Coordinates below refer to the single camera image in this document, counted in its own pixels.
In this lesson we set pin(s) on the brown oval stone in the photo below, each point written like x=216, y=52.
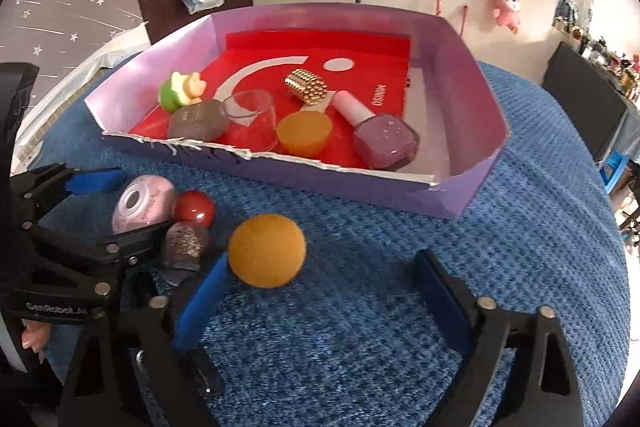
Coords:
x=197, y=122

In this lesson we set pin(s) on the orange round soap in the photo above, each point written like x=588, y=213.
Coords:
x=305, y=134
x=267, y=252

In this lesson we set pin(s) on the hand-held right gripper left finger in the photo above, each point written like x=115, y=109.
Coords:
x=200, y=307

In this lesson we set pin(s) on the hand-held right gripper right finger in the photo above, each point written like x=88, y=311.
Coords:
x=440, y=297

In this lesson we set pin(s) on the gold studded cylinder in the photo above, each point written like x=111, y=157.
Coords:
x=306, y=84

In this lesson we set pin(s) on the glitter bottle with red cap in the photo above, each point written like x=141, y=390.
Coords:
x=186, y=247

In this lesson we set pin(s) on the purple cardboard box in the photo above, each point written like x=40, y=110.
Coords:
x=350, y=187

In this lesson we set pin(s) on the blue textured blanket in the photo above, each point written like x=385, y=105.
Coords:
x=350, y=307

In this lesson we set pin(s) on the red paper liner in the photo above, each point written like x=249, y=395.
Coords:
x=280, y=49

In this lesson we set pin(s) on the green avocado toy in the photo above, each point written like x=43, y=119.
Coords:
x=175, y=94

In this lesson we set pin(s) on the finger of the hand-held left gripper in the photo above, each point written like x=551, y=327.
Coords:
x=130, y=247
x=97, y=182

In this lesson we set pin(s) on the clear plastic cup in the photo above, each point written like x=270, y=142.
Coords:
x=250, y=122

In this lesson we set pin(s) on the white plastic sheet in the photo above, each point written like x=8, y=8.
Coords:
x=110, y=57

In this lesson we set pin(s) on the pink plush bear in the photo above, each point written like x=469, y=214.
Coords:
x=506, y=7

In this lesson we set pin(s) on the blue stool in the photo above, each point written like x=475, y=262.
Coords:
x=615, y=167

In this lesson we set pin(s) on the pink oval case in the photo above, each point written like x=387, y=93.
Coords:
x=142, y=202

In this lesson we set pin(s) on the person's left hand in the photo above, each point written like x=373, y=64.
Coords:
x=36, y=336

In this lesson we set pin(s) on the pink nail polish bottle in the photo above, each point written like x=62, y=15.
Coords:
x=385, y=142

